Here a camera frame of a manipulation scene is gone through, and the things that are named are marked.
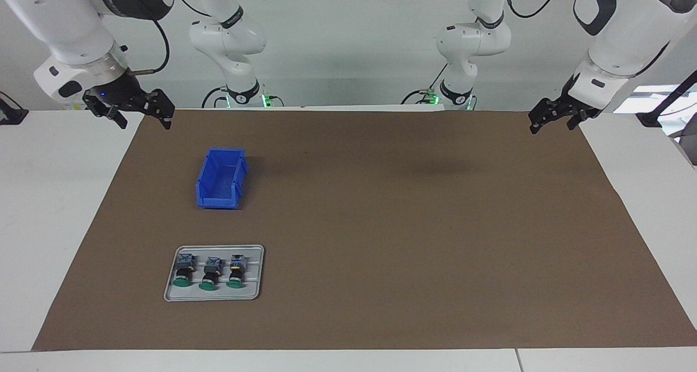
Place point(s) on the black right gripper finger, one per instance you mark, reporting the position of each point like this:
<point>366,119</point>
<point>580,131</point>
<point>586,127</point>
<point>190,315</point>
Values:
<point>160,106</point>
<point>98,104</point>

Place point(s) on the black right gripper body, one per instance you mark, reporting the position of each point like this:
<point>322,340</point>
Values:
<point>121,91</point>

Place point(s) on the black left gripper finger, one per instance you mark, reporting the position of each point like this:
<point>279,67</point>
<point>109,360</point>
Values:
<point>547,110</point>
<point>580,119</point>

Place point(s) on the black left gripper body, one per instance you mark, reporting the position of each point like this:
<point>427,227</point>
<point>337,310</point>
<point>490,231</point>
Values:
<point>572,106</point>

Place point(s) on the green push button switch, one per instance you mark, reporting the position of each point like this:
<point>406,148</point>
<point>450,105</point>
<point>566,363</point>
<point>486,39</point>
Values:
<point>184,268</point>
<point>211,271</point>
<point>237,268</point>

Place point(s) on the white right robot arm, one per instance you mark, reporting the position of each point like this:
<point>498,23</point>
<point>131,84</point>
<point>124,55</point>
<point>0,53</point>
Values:
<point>65,18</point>

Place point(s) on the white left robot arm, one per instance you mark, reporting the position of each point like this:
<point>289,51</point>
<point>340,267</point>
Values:
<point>626,40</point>

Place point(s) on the white box yellow label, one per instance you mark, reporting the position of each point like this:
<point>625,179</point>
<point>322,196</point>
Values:
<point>73,106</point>

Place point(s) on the black clamp stand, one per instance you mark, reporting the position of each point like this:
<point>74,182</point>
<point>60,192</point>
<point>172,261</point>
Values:
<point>650,119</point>
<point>13,116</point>

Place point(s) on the blue plastic bin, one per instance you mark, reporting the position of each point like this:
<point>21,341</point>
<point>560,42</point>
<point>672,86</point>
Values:
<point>218,200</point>

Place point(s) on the grey metal tray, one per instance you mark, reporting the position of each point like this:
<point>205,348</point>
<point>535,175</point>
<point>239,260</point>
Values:
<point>256,285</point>

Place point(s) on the brown table mat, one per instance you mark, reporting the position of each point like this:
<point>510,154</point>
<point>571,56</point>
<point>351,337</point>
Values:
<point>381,252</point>

